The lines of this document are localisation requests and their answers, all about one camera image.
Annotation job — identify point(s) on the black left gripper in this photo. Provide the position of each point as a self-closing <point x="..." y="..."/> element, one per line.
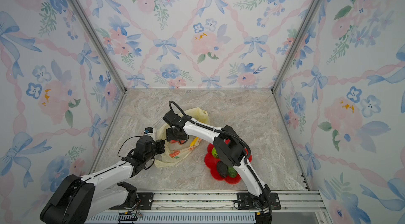
<point x="160" y="143"/>

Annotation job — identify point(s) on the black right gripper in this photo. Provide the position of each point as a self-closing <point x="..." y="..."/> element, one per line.
<point x="169" y="136"/>

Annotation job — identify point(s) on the yellow printed plastic bag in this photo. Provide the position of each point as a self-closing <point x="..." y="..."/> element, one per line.
<point x="175" y="152"/>

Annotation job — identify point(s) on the yellow banana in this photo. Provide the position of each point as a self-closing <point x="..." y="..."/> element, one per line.
<point x="196" y="141"/>

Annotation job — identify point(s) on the green bell pepper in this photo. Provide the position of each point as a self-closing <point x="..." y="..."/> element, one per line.
<point x="214" y="153"/>

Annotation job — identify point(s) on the red flower-shaped plate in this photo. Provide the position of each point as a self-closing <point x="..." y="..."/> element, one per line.
<point x="211" y="163"/>

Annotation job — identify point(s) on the dark avocado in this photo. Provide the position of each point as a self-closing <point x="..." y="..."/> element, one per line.
<point x="222" y="169"/>

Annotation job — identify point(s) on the green ribbed fruit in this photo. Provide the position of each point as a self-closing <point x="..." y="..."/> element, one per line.
<point x="232" y="173"/>

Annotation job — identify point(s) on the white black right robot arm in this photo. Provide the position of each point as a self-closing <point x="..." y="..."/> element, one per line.
<point x="231" y="149"/>

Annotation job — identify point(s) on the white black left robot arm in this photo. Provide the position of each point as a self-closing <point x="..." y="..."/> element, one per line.
<point x="79" y="198"/>

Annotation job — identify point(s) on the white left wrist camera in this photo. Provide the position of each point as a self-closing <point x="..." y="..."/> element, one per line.
<point x="150" y="131"/>

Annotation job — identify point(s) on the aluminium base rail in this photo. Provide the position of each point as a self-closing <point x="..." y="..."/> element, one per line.
<point x="210" y="207"/>

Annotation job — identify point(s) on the aluminium corner post left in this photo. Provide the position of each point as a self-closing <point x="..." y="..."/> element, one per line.
<point x="91" y="32"/>

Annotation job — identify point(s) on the aluminium corner post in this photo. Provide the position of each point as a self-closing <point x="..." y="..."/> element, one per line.
<point x="91" y="32"/>
<point x="307" y="21"/>

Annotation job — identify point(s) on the aluminium corner post right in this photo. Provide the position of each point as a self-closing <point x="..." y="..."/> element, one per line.
<point x="307" y="21"/>

